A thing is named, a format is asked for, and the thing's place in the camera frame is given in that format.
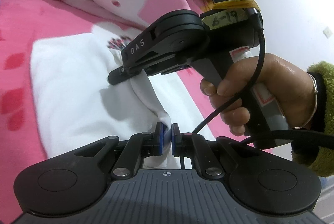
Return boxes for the white sweatshirt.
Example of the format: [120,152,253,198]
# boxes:
[30,33,203,158]

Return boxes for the green fleece sleeve forearm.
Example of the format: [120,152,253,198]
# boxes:
[292,61,333,177]

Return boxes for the person's right hand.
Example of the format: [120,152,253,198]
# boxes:
[200,54,316,136]

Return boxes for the pink floral fleece blanket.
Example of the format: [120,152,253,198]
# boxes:
[1,0,209,223]

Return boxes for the silver bracelet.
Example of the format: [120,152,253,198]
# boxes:
[294,72,319,130]

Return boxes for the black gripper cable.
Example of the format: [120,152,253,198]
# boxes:
[179,0,334,170]

